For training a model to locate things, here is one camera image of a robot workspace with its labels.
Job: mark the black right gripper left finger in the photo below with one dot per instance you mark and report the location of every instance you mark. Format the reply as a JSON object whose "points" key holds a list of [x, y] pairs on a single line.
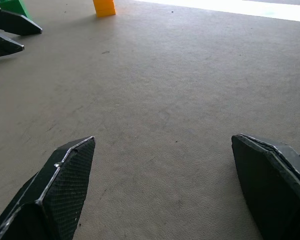
{"points": [[52, 200]]}

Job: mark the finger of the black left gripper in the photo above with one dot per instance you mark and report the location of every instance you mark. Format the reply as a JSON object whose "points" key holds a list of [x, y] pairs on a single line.
{"points": [[2, 46], [12, 22]]}

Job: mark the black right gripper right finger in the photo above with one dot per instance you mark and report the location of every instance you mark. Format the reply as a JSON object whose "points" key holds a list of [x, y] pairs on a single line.
{"points": [[272, 190]]}

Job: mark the green block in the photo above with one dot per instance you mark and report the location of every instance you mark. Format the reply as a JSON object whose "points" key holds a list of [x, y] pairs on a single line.
{"points": [[16, 7]]}

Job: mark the yellow block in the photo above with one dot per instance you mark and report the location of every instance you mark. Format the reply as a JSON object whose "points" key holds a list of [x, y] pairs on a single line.
{"points": [[104, 8]]}

